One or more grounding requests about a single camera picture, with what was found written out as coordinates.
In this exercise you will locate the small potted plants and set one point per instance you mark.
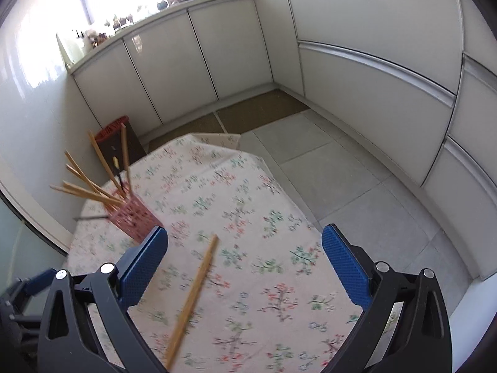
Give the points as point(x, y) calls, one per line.
point(122, 21)

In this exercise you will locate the floral tablecloth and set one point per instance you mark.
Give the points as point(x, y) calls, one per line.
point(248, 241)

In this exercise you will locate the single bamboo chopstick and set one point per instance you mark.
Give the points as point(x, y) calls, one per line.
point(192, 299)

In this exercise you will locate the brown floor mat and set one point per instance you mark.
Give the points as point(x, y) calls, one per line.
point(264, 110)

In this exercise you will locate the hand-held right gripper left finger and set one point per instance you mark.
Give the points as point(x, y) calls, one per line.
point(143, 264)

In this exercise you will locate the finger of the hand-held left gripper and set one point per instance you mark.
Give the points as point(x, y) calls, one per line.
point(39, 281)

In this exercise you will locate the pink plastic basket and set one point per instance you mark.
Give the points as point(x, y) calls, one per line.
point(134, 217)

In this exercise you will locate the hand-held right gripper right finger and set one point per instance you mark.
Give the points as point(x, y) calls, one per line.
point(345, 264)

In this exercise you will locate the bundle of bamboo chopsticks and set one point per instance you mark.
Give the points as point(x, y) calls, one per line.
point(125, 151)

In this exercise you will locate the frosted glass panel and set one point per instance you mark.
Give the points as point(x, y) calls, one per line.
point(19, 241)

